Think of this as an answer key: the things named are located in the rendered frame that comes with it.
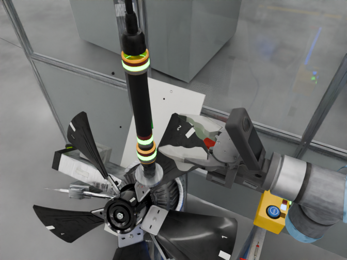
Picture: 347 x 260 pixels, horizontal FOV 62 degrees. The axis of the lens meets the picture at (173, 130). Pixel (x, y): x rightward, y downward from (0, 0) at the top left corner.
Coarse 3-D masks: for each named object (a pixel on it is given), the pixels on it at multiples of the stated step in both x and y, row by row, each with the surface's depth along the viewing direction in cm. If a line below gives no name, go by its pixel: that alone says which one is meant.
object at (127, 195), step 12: (120, 192) 102; (132, 192) 96; (108, 204) 92; (120, 204) 91; (132, 204) 90; (144, 204) 95; (108, 216) 93; (132, 216) 90; (144, 216) 95; (120, 228) 92; (132, 228) 90
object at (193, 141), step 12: (180, 120) 92; (168, 132) 94; (180, 132) 90; (180, 144) 88; (192, 144) 86; (204, 144) 84; (156, 156) 95; (168, 168) 88; (192, 168) 83; (168, 180) 86
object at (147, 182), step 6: (138, 168) 74; (156, 168) 74; (138, 174) 73; (156, 174) 73; (162, 174) 73; (138, 180) 72; (144, 180) 72; (150, 180) 72; (156, 180) 72; (144, 186) 72; (150, 186) 71
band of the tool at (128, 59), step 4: (148, 52) 46; (124, 56) 48; (128, 56) 48; (132, 56) 49; (136, 56) 49; (140, 56) 49; (144, 56) 49; (124, 60) 45; (128, 60) 45; (132, 60) 45; (136, 60) 45; (140, 60) 45; (148, 60) 47; (144, 64) 46
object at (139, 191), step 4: (136, 184) 98; (136, 188) 97; (140, 188) 95; (144, 188) 93; (148, 188) 91; (136, 192) 95; (140, 192) 93; (144, 192) 92; (140, 196) 92; (144, 196) 91; (140, 200) 91
